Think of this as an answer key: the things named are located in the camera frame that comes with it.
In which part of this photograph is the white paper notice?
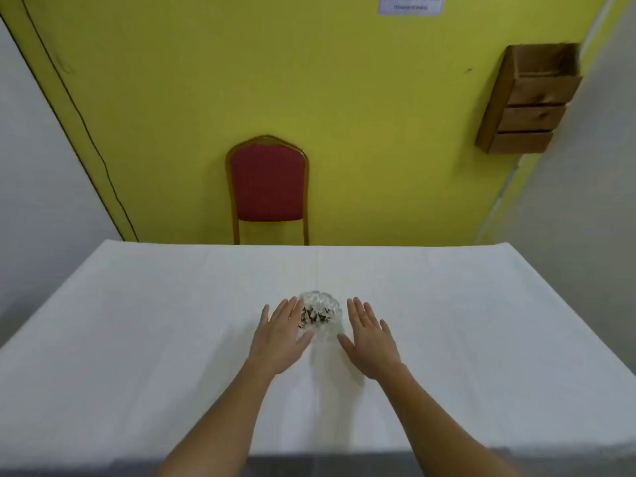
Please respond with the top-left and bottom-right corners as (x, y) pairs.
(377, 0), (447, 17)

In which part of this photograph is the person's right hand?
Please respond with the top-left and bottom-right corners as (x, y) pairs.
(337, 296), (403, 382)

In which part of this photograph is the white tablecloth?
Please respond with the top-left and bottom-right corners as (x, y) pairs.
(0, 239), (636, 468)

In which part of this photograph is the person's left hand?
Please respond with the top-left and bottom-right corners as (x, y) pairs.
(246, 296), (315, 377)

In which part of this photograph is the person's left forearm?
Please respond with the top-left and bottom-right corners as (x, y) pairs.
(154, 357), (276, 477)

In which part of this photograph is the brown wooden wall box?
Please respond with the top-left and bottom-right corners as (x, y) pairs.
(474, 42), (583, 155)

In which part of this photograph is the clear glass ashtray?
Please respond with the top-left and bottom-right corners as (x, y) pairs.
(295, 290), (345, 346)

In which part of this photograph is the person's right forearm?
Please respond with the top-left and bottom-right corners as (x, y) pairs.
(378, 363), (523, 477)

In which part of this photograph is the red padded chair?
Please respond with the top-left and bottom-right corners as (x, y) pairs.
(225, 134), (311, 246)

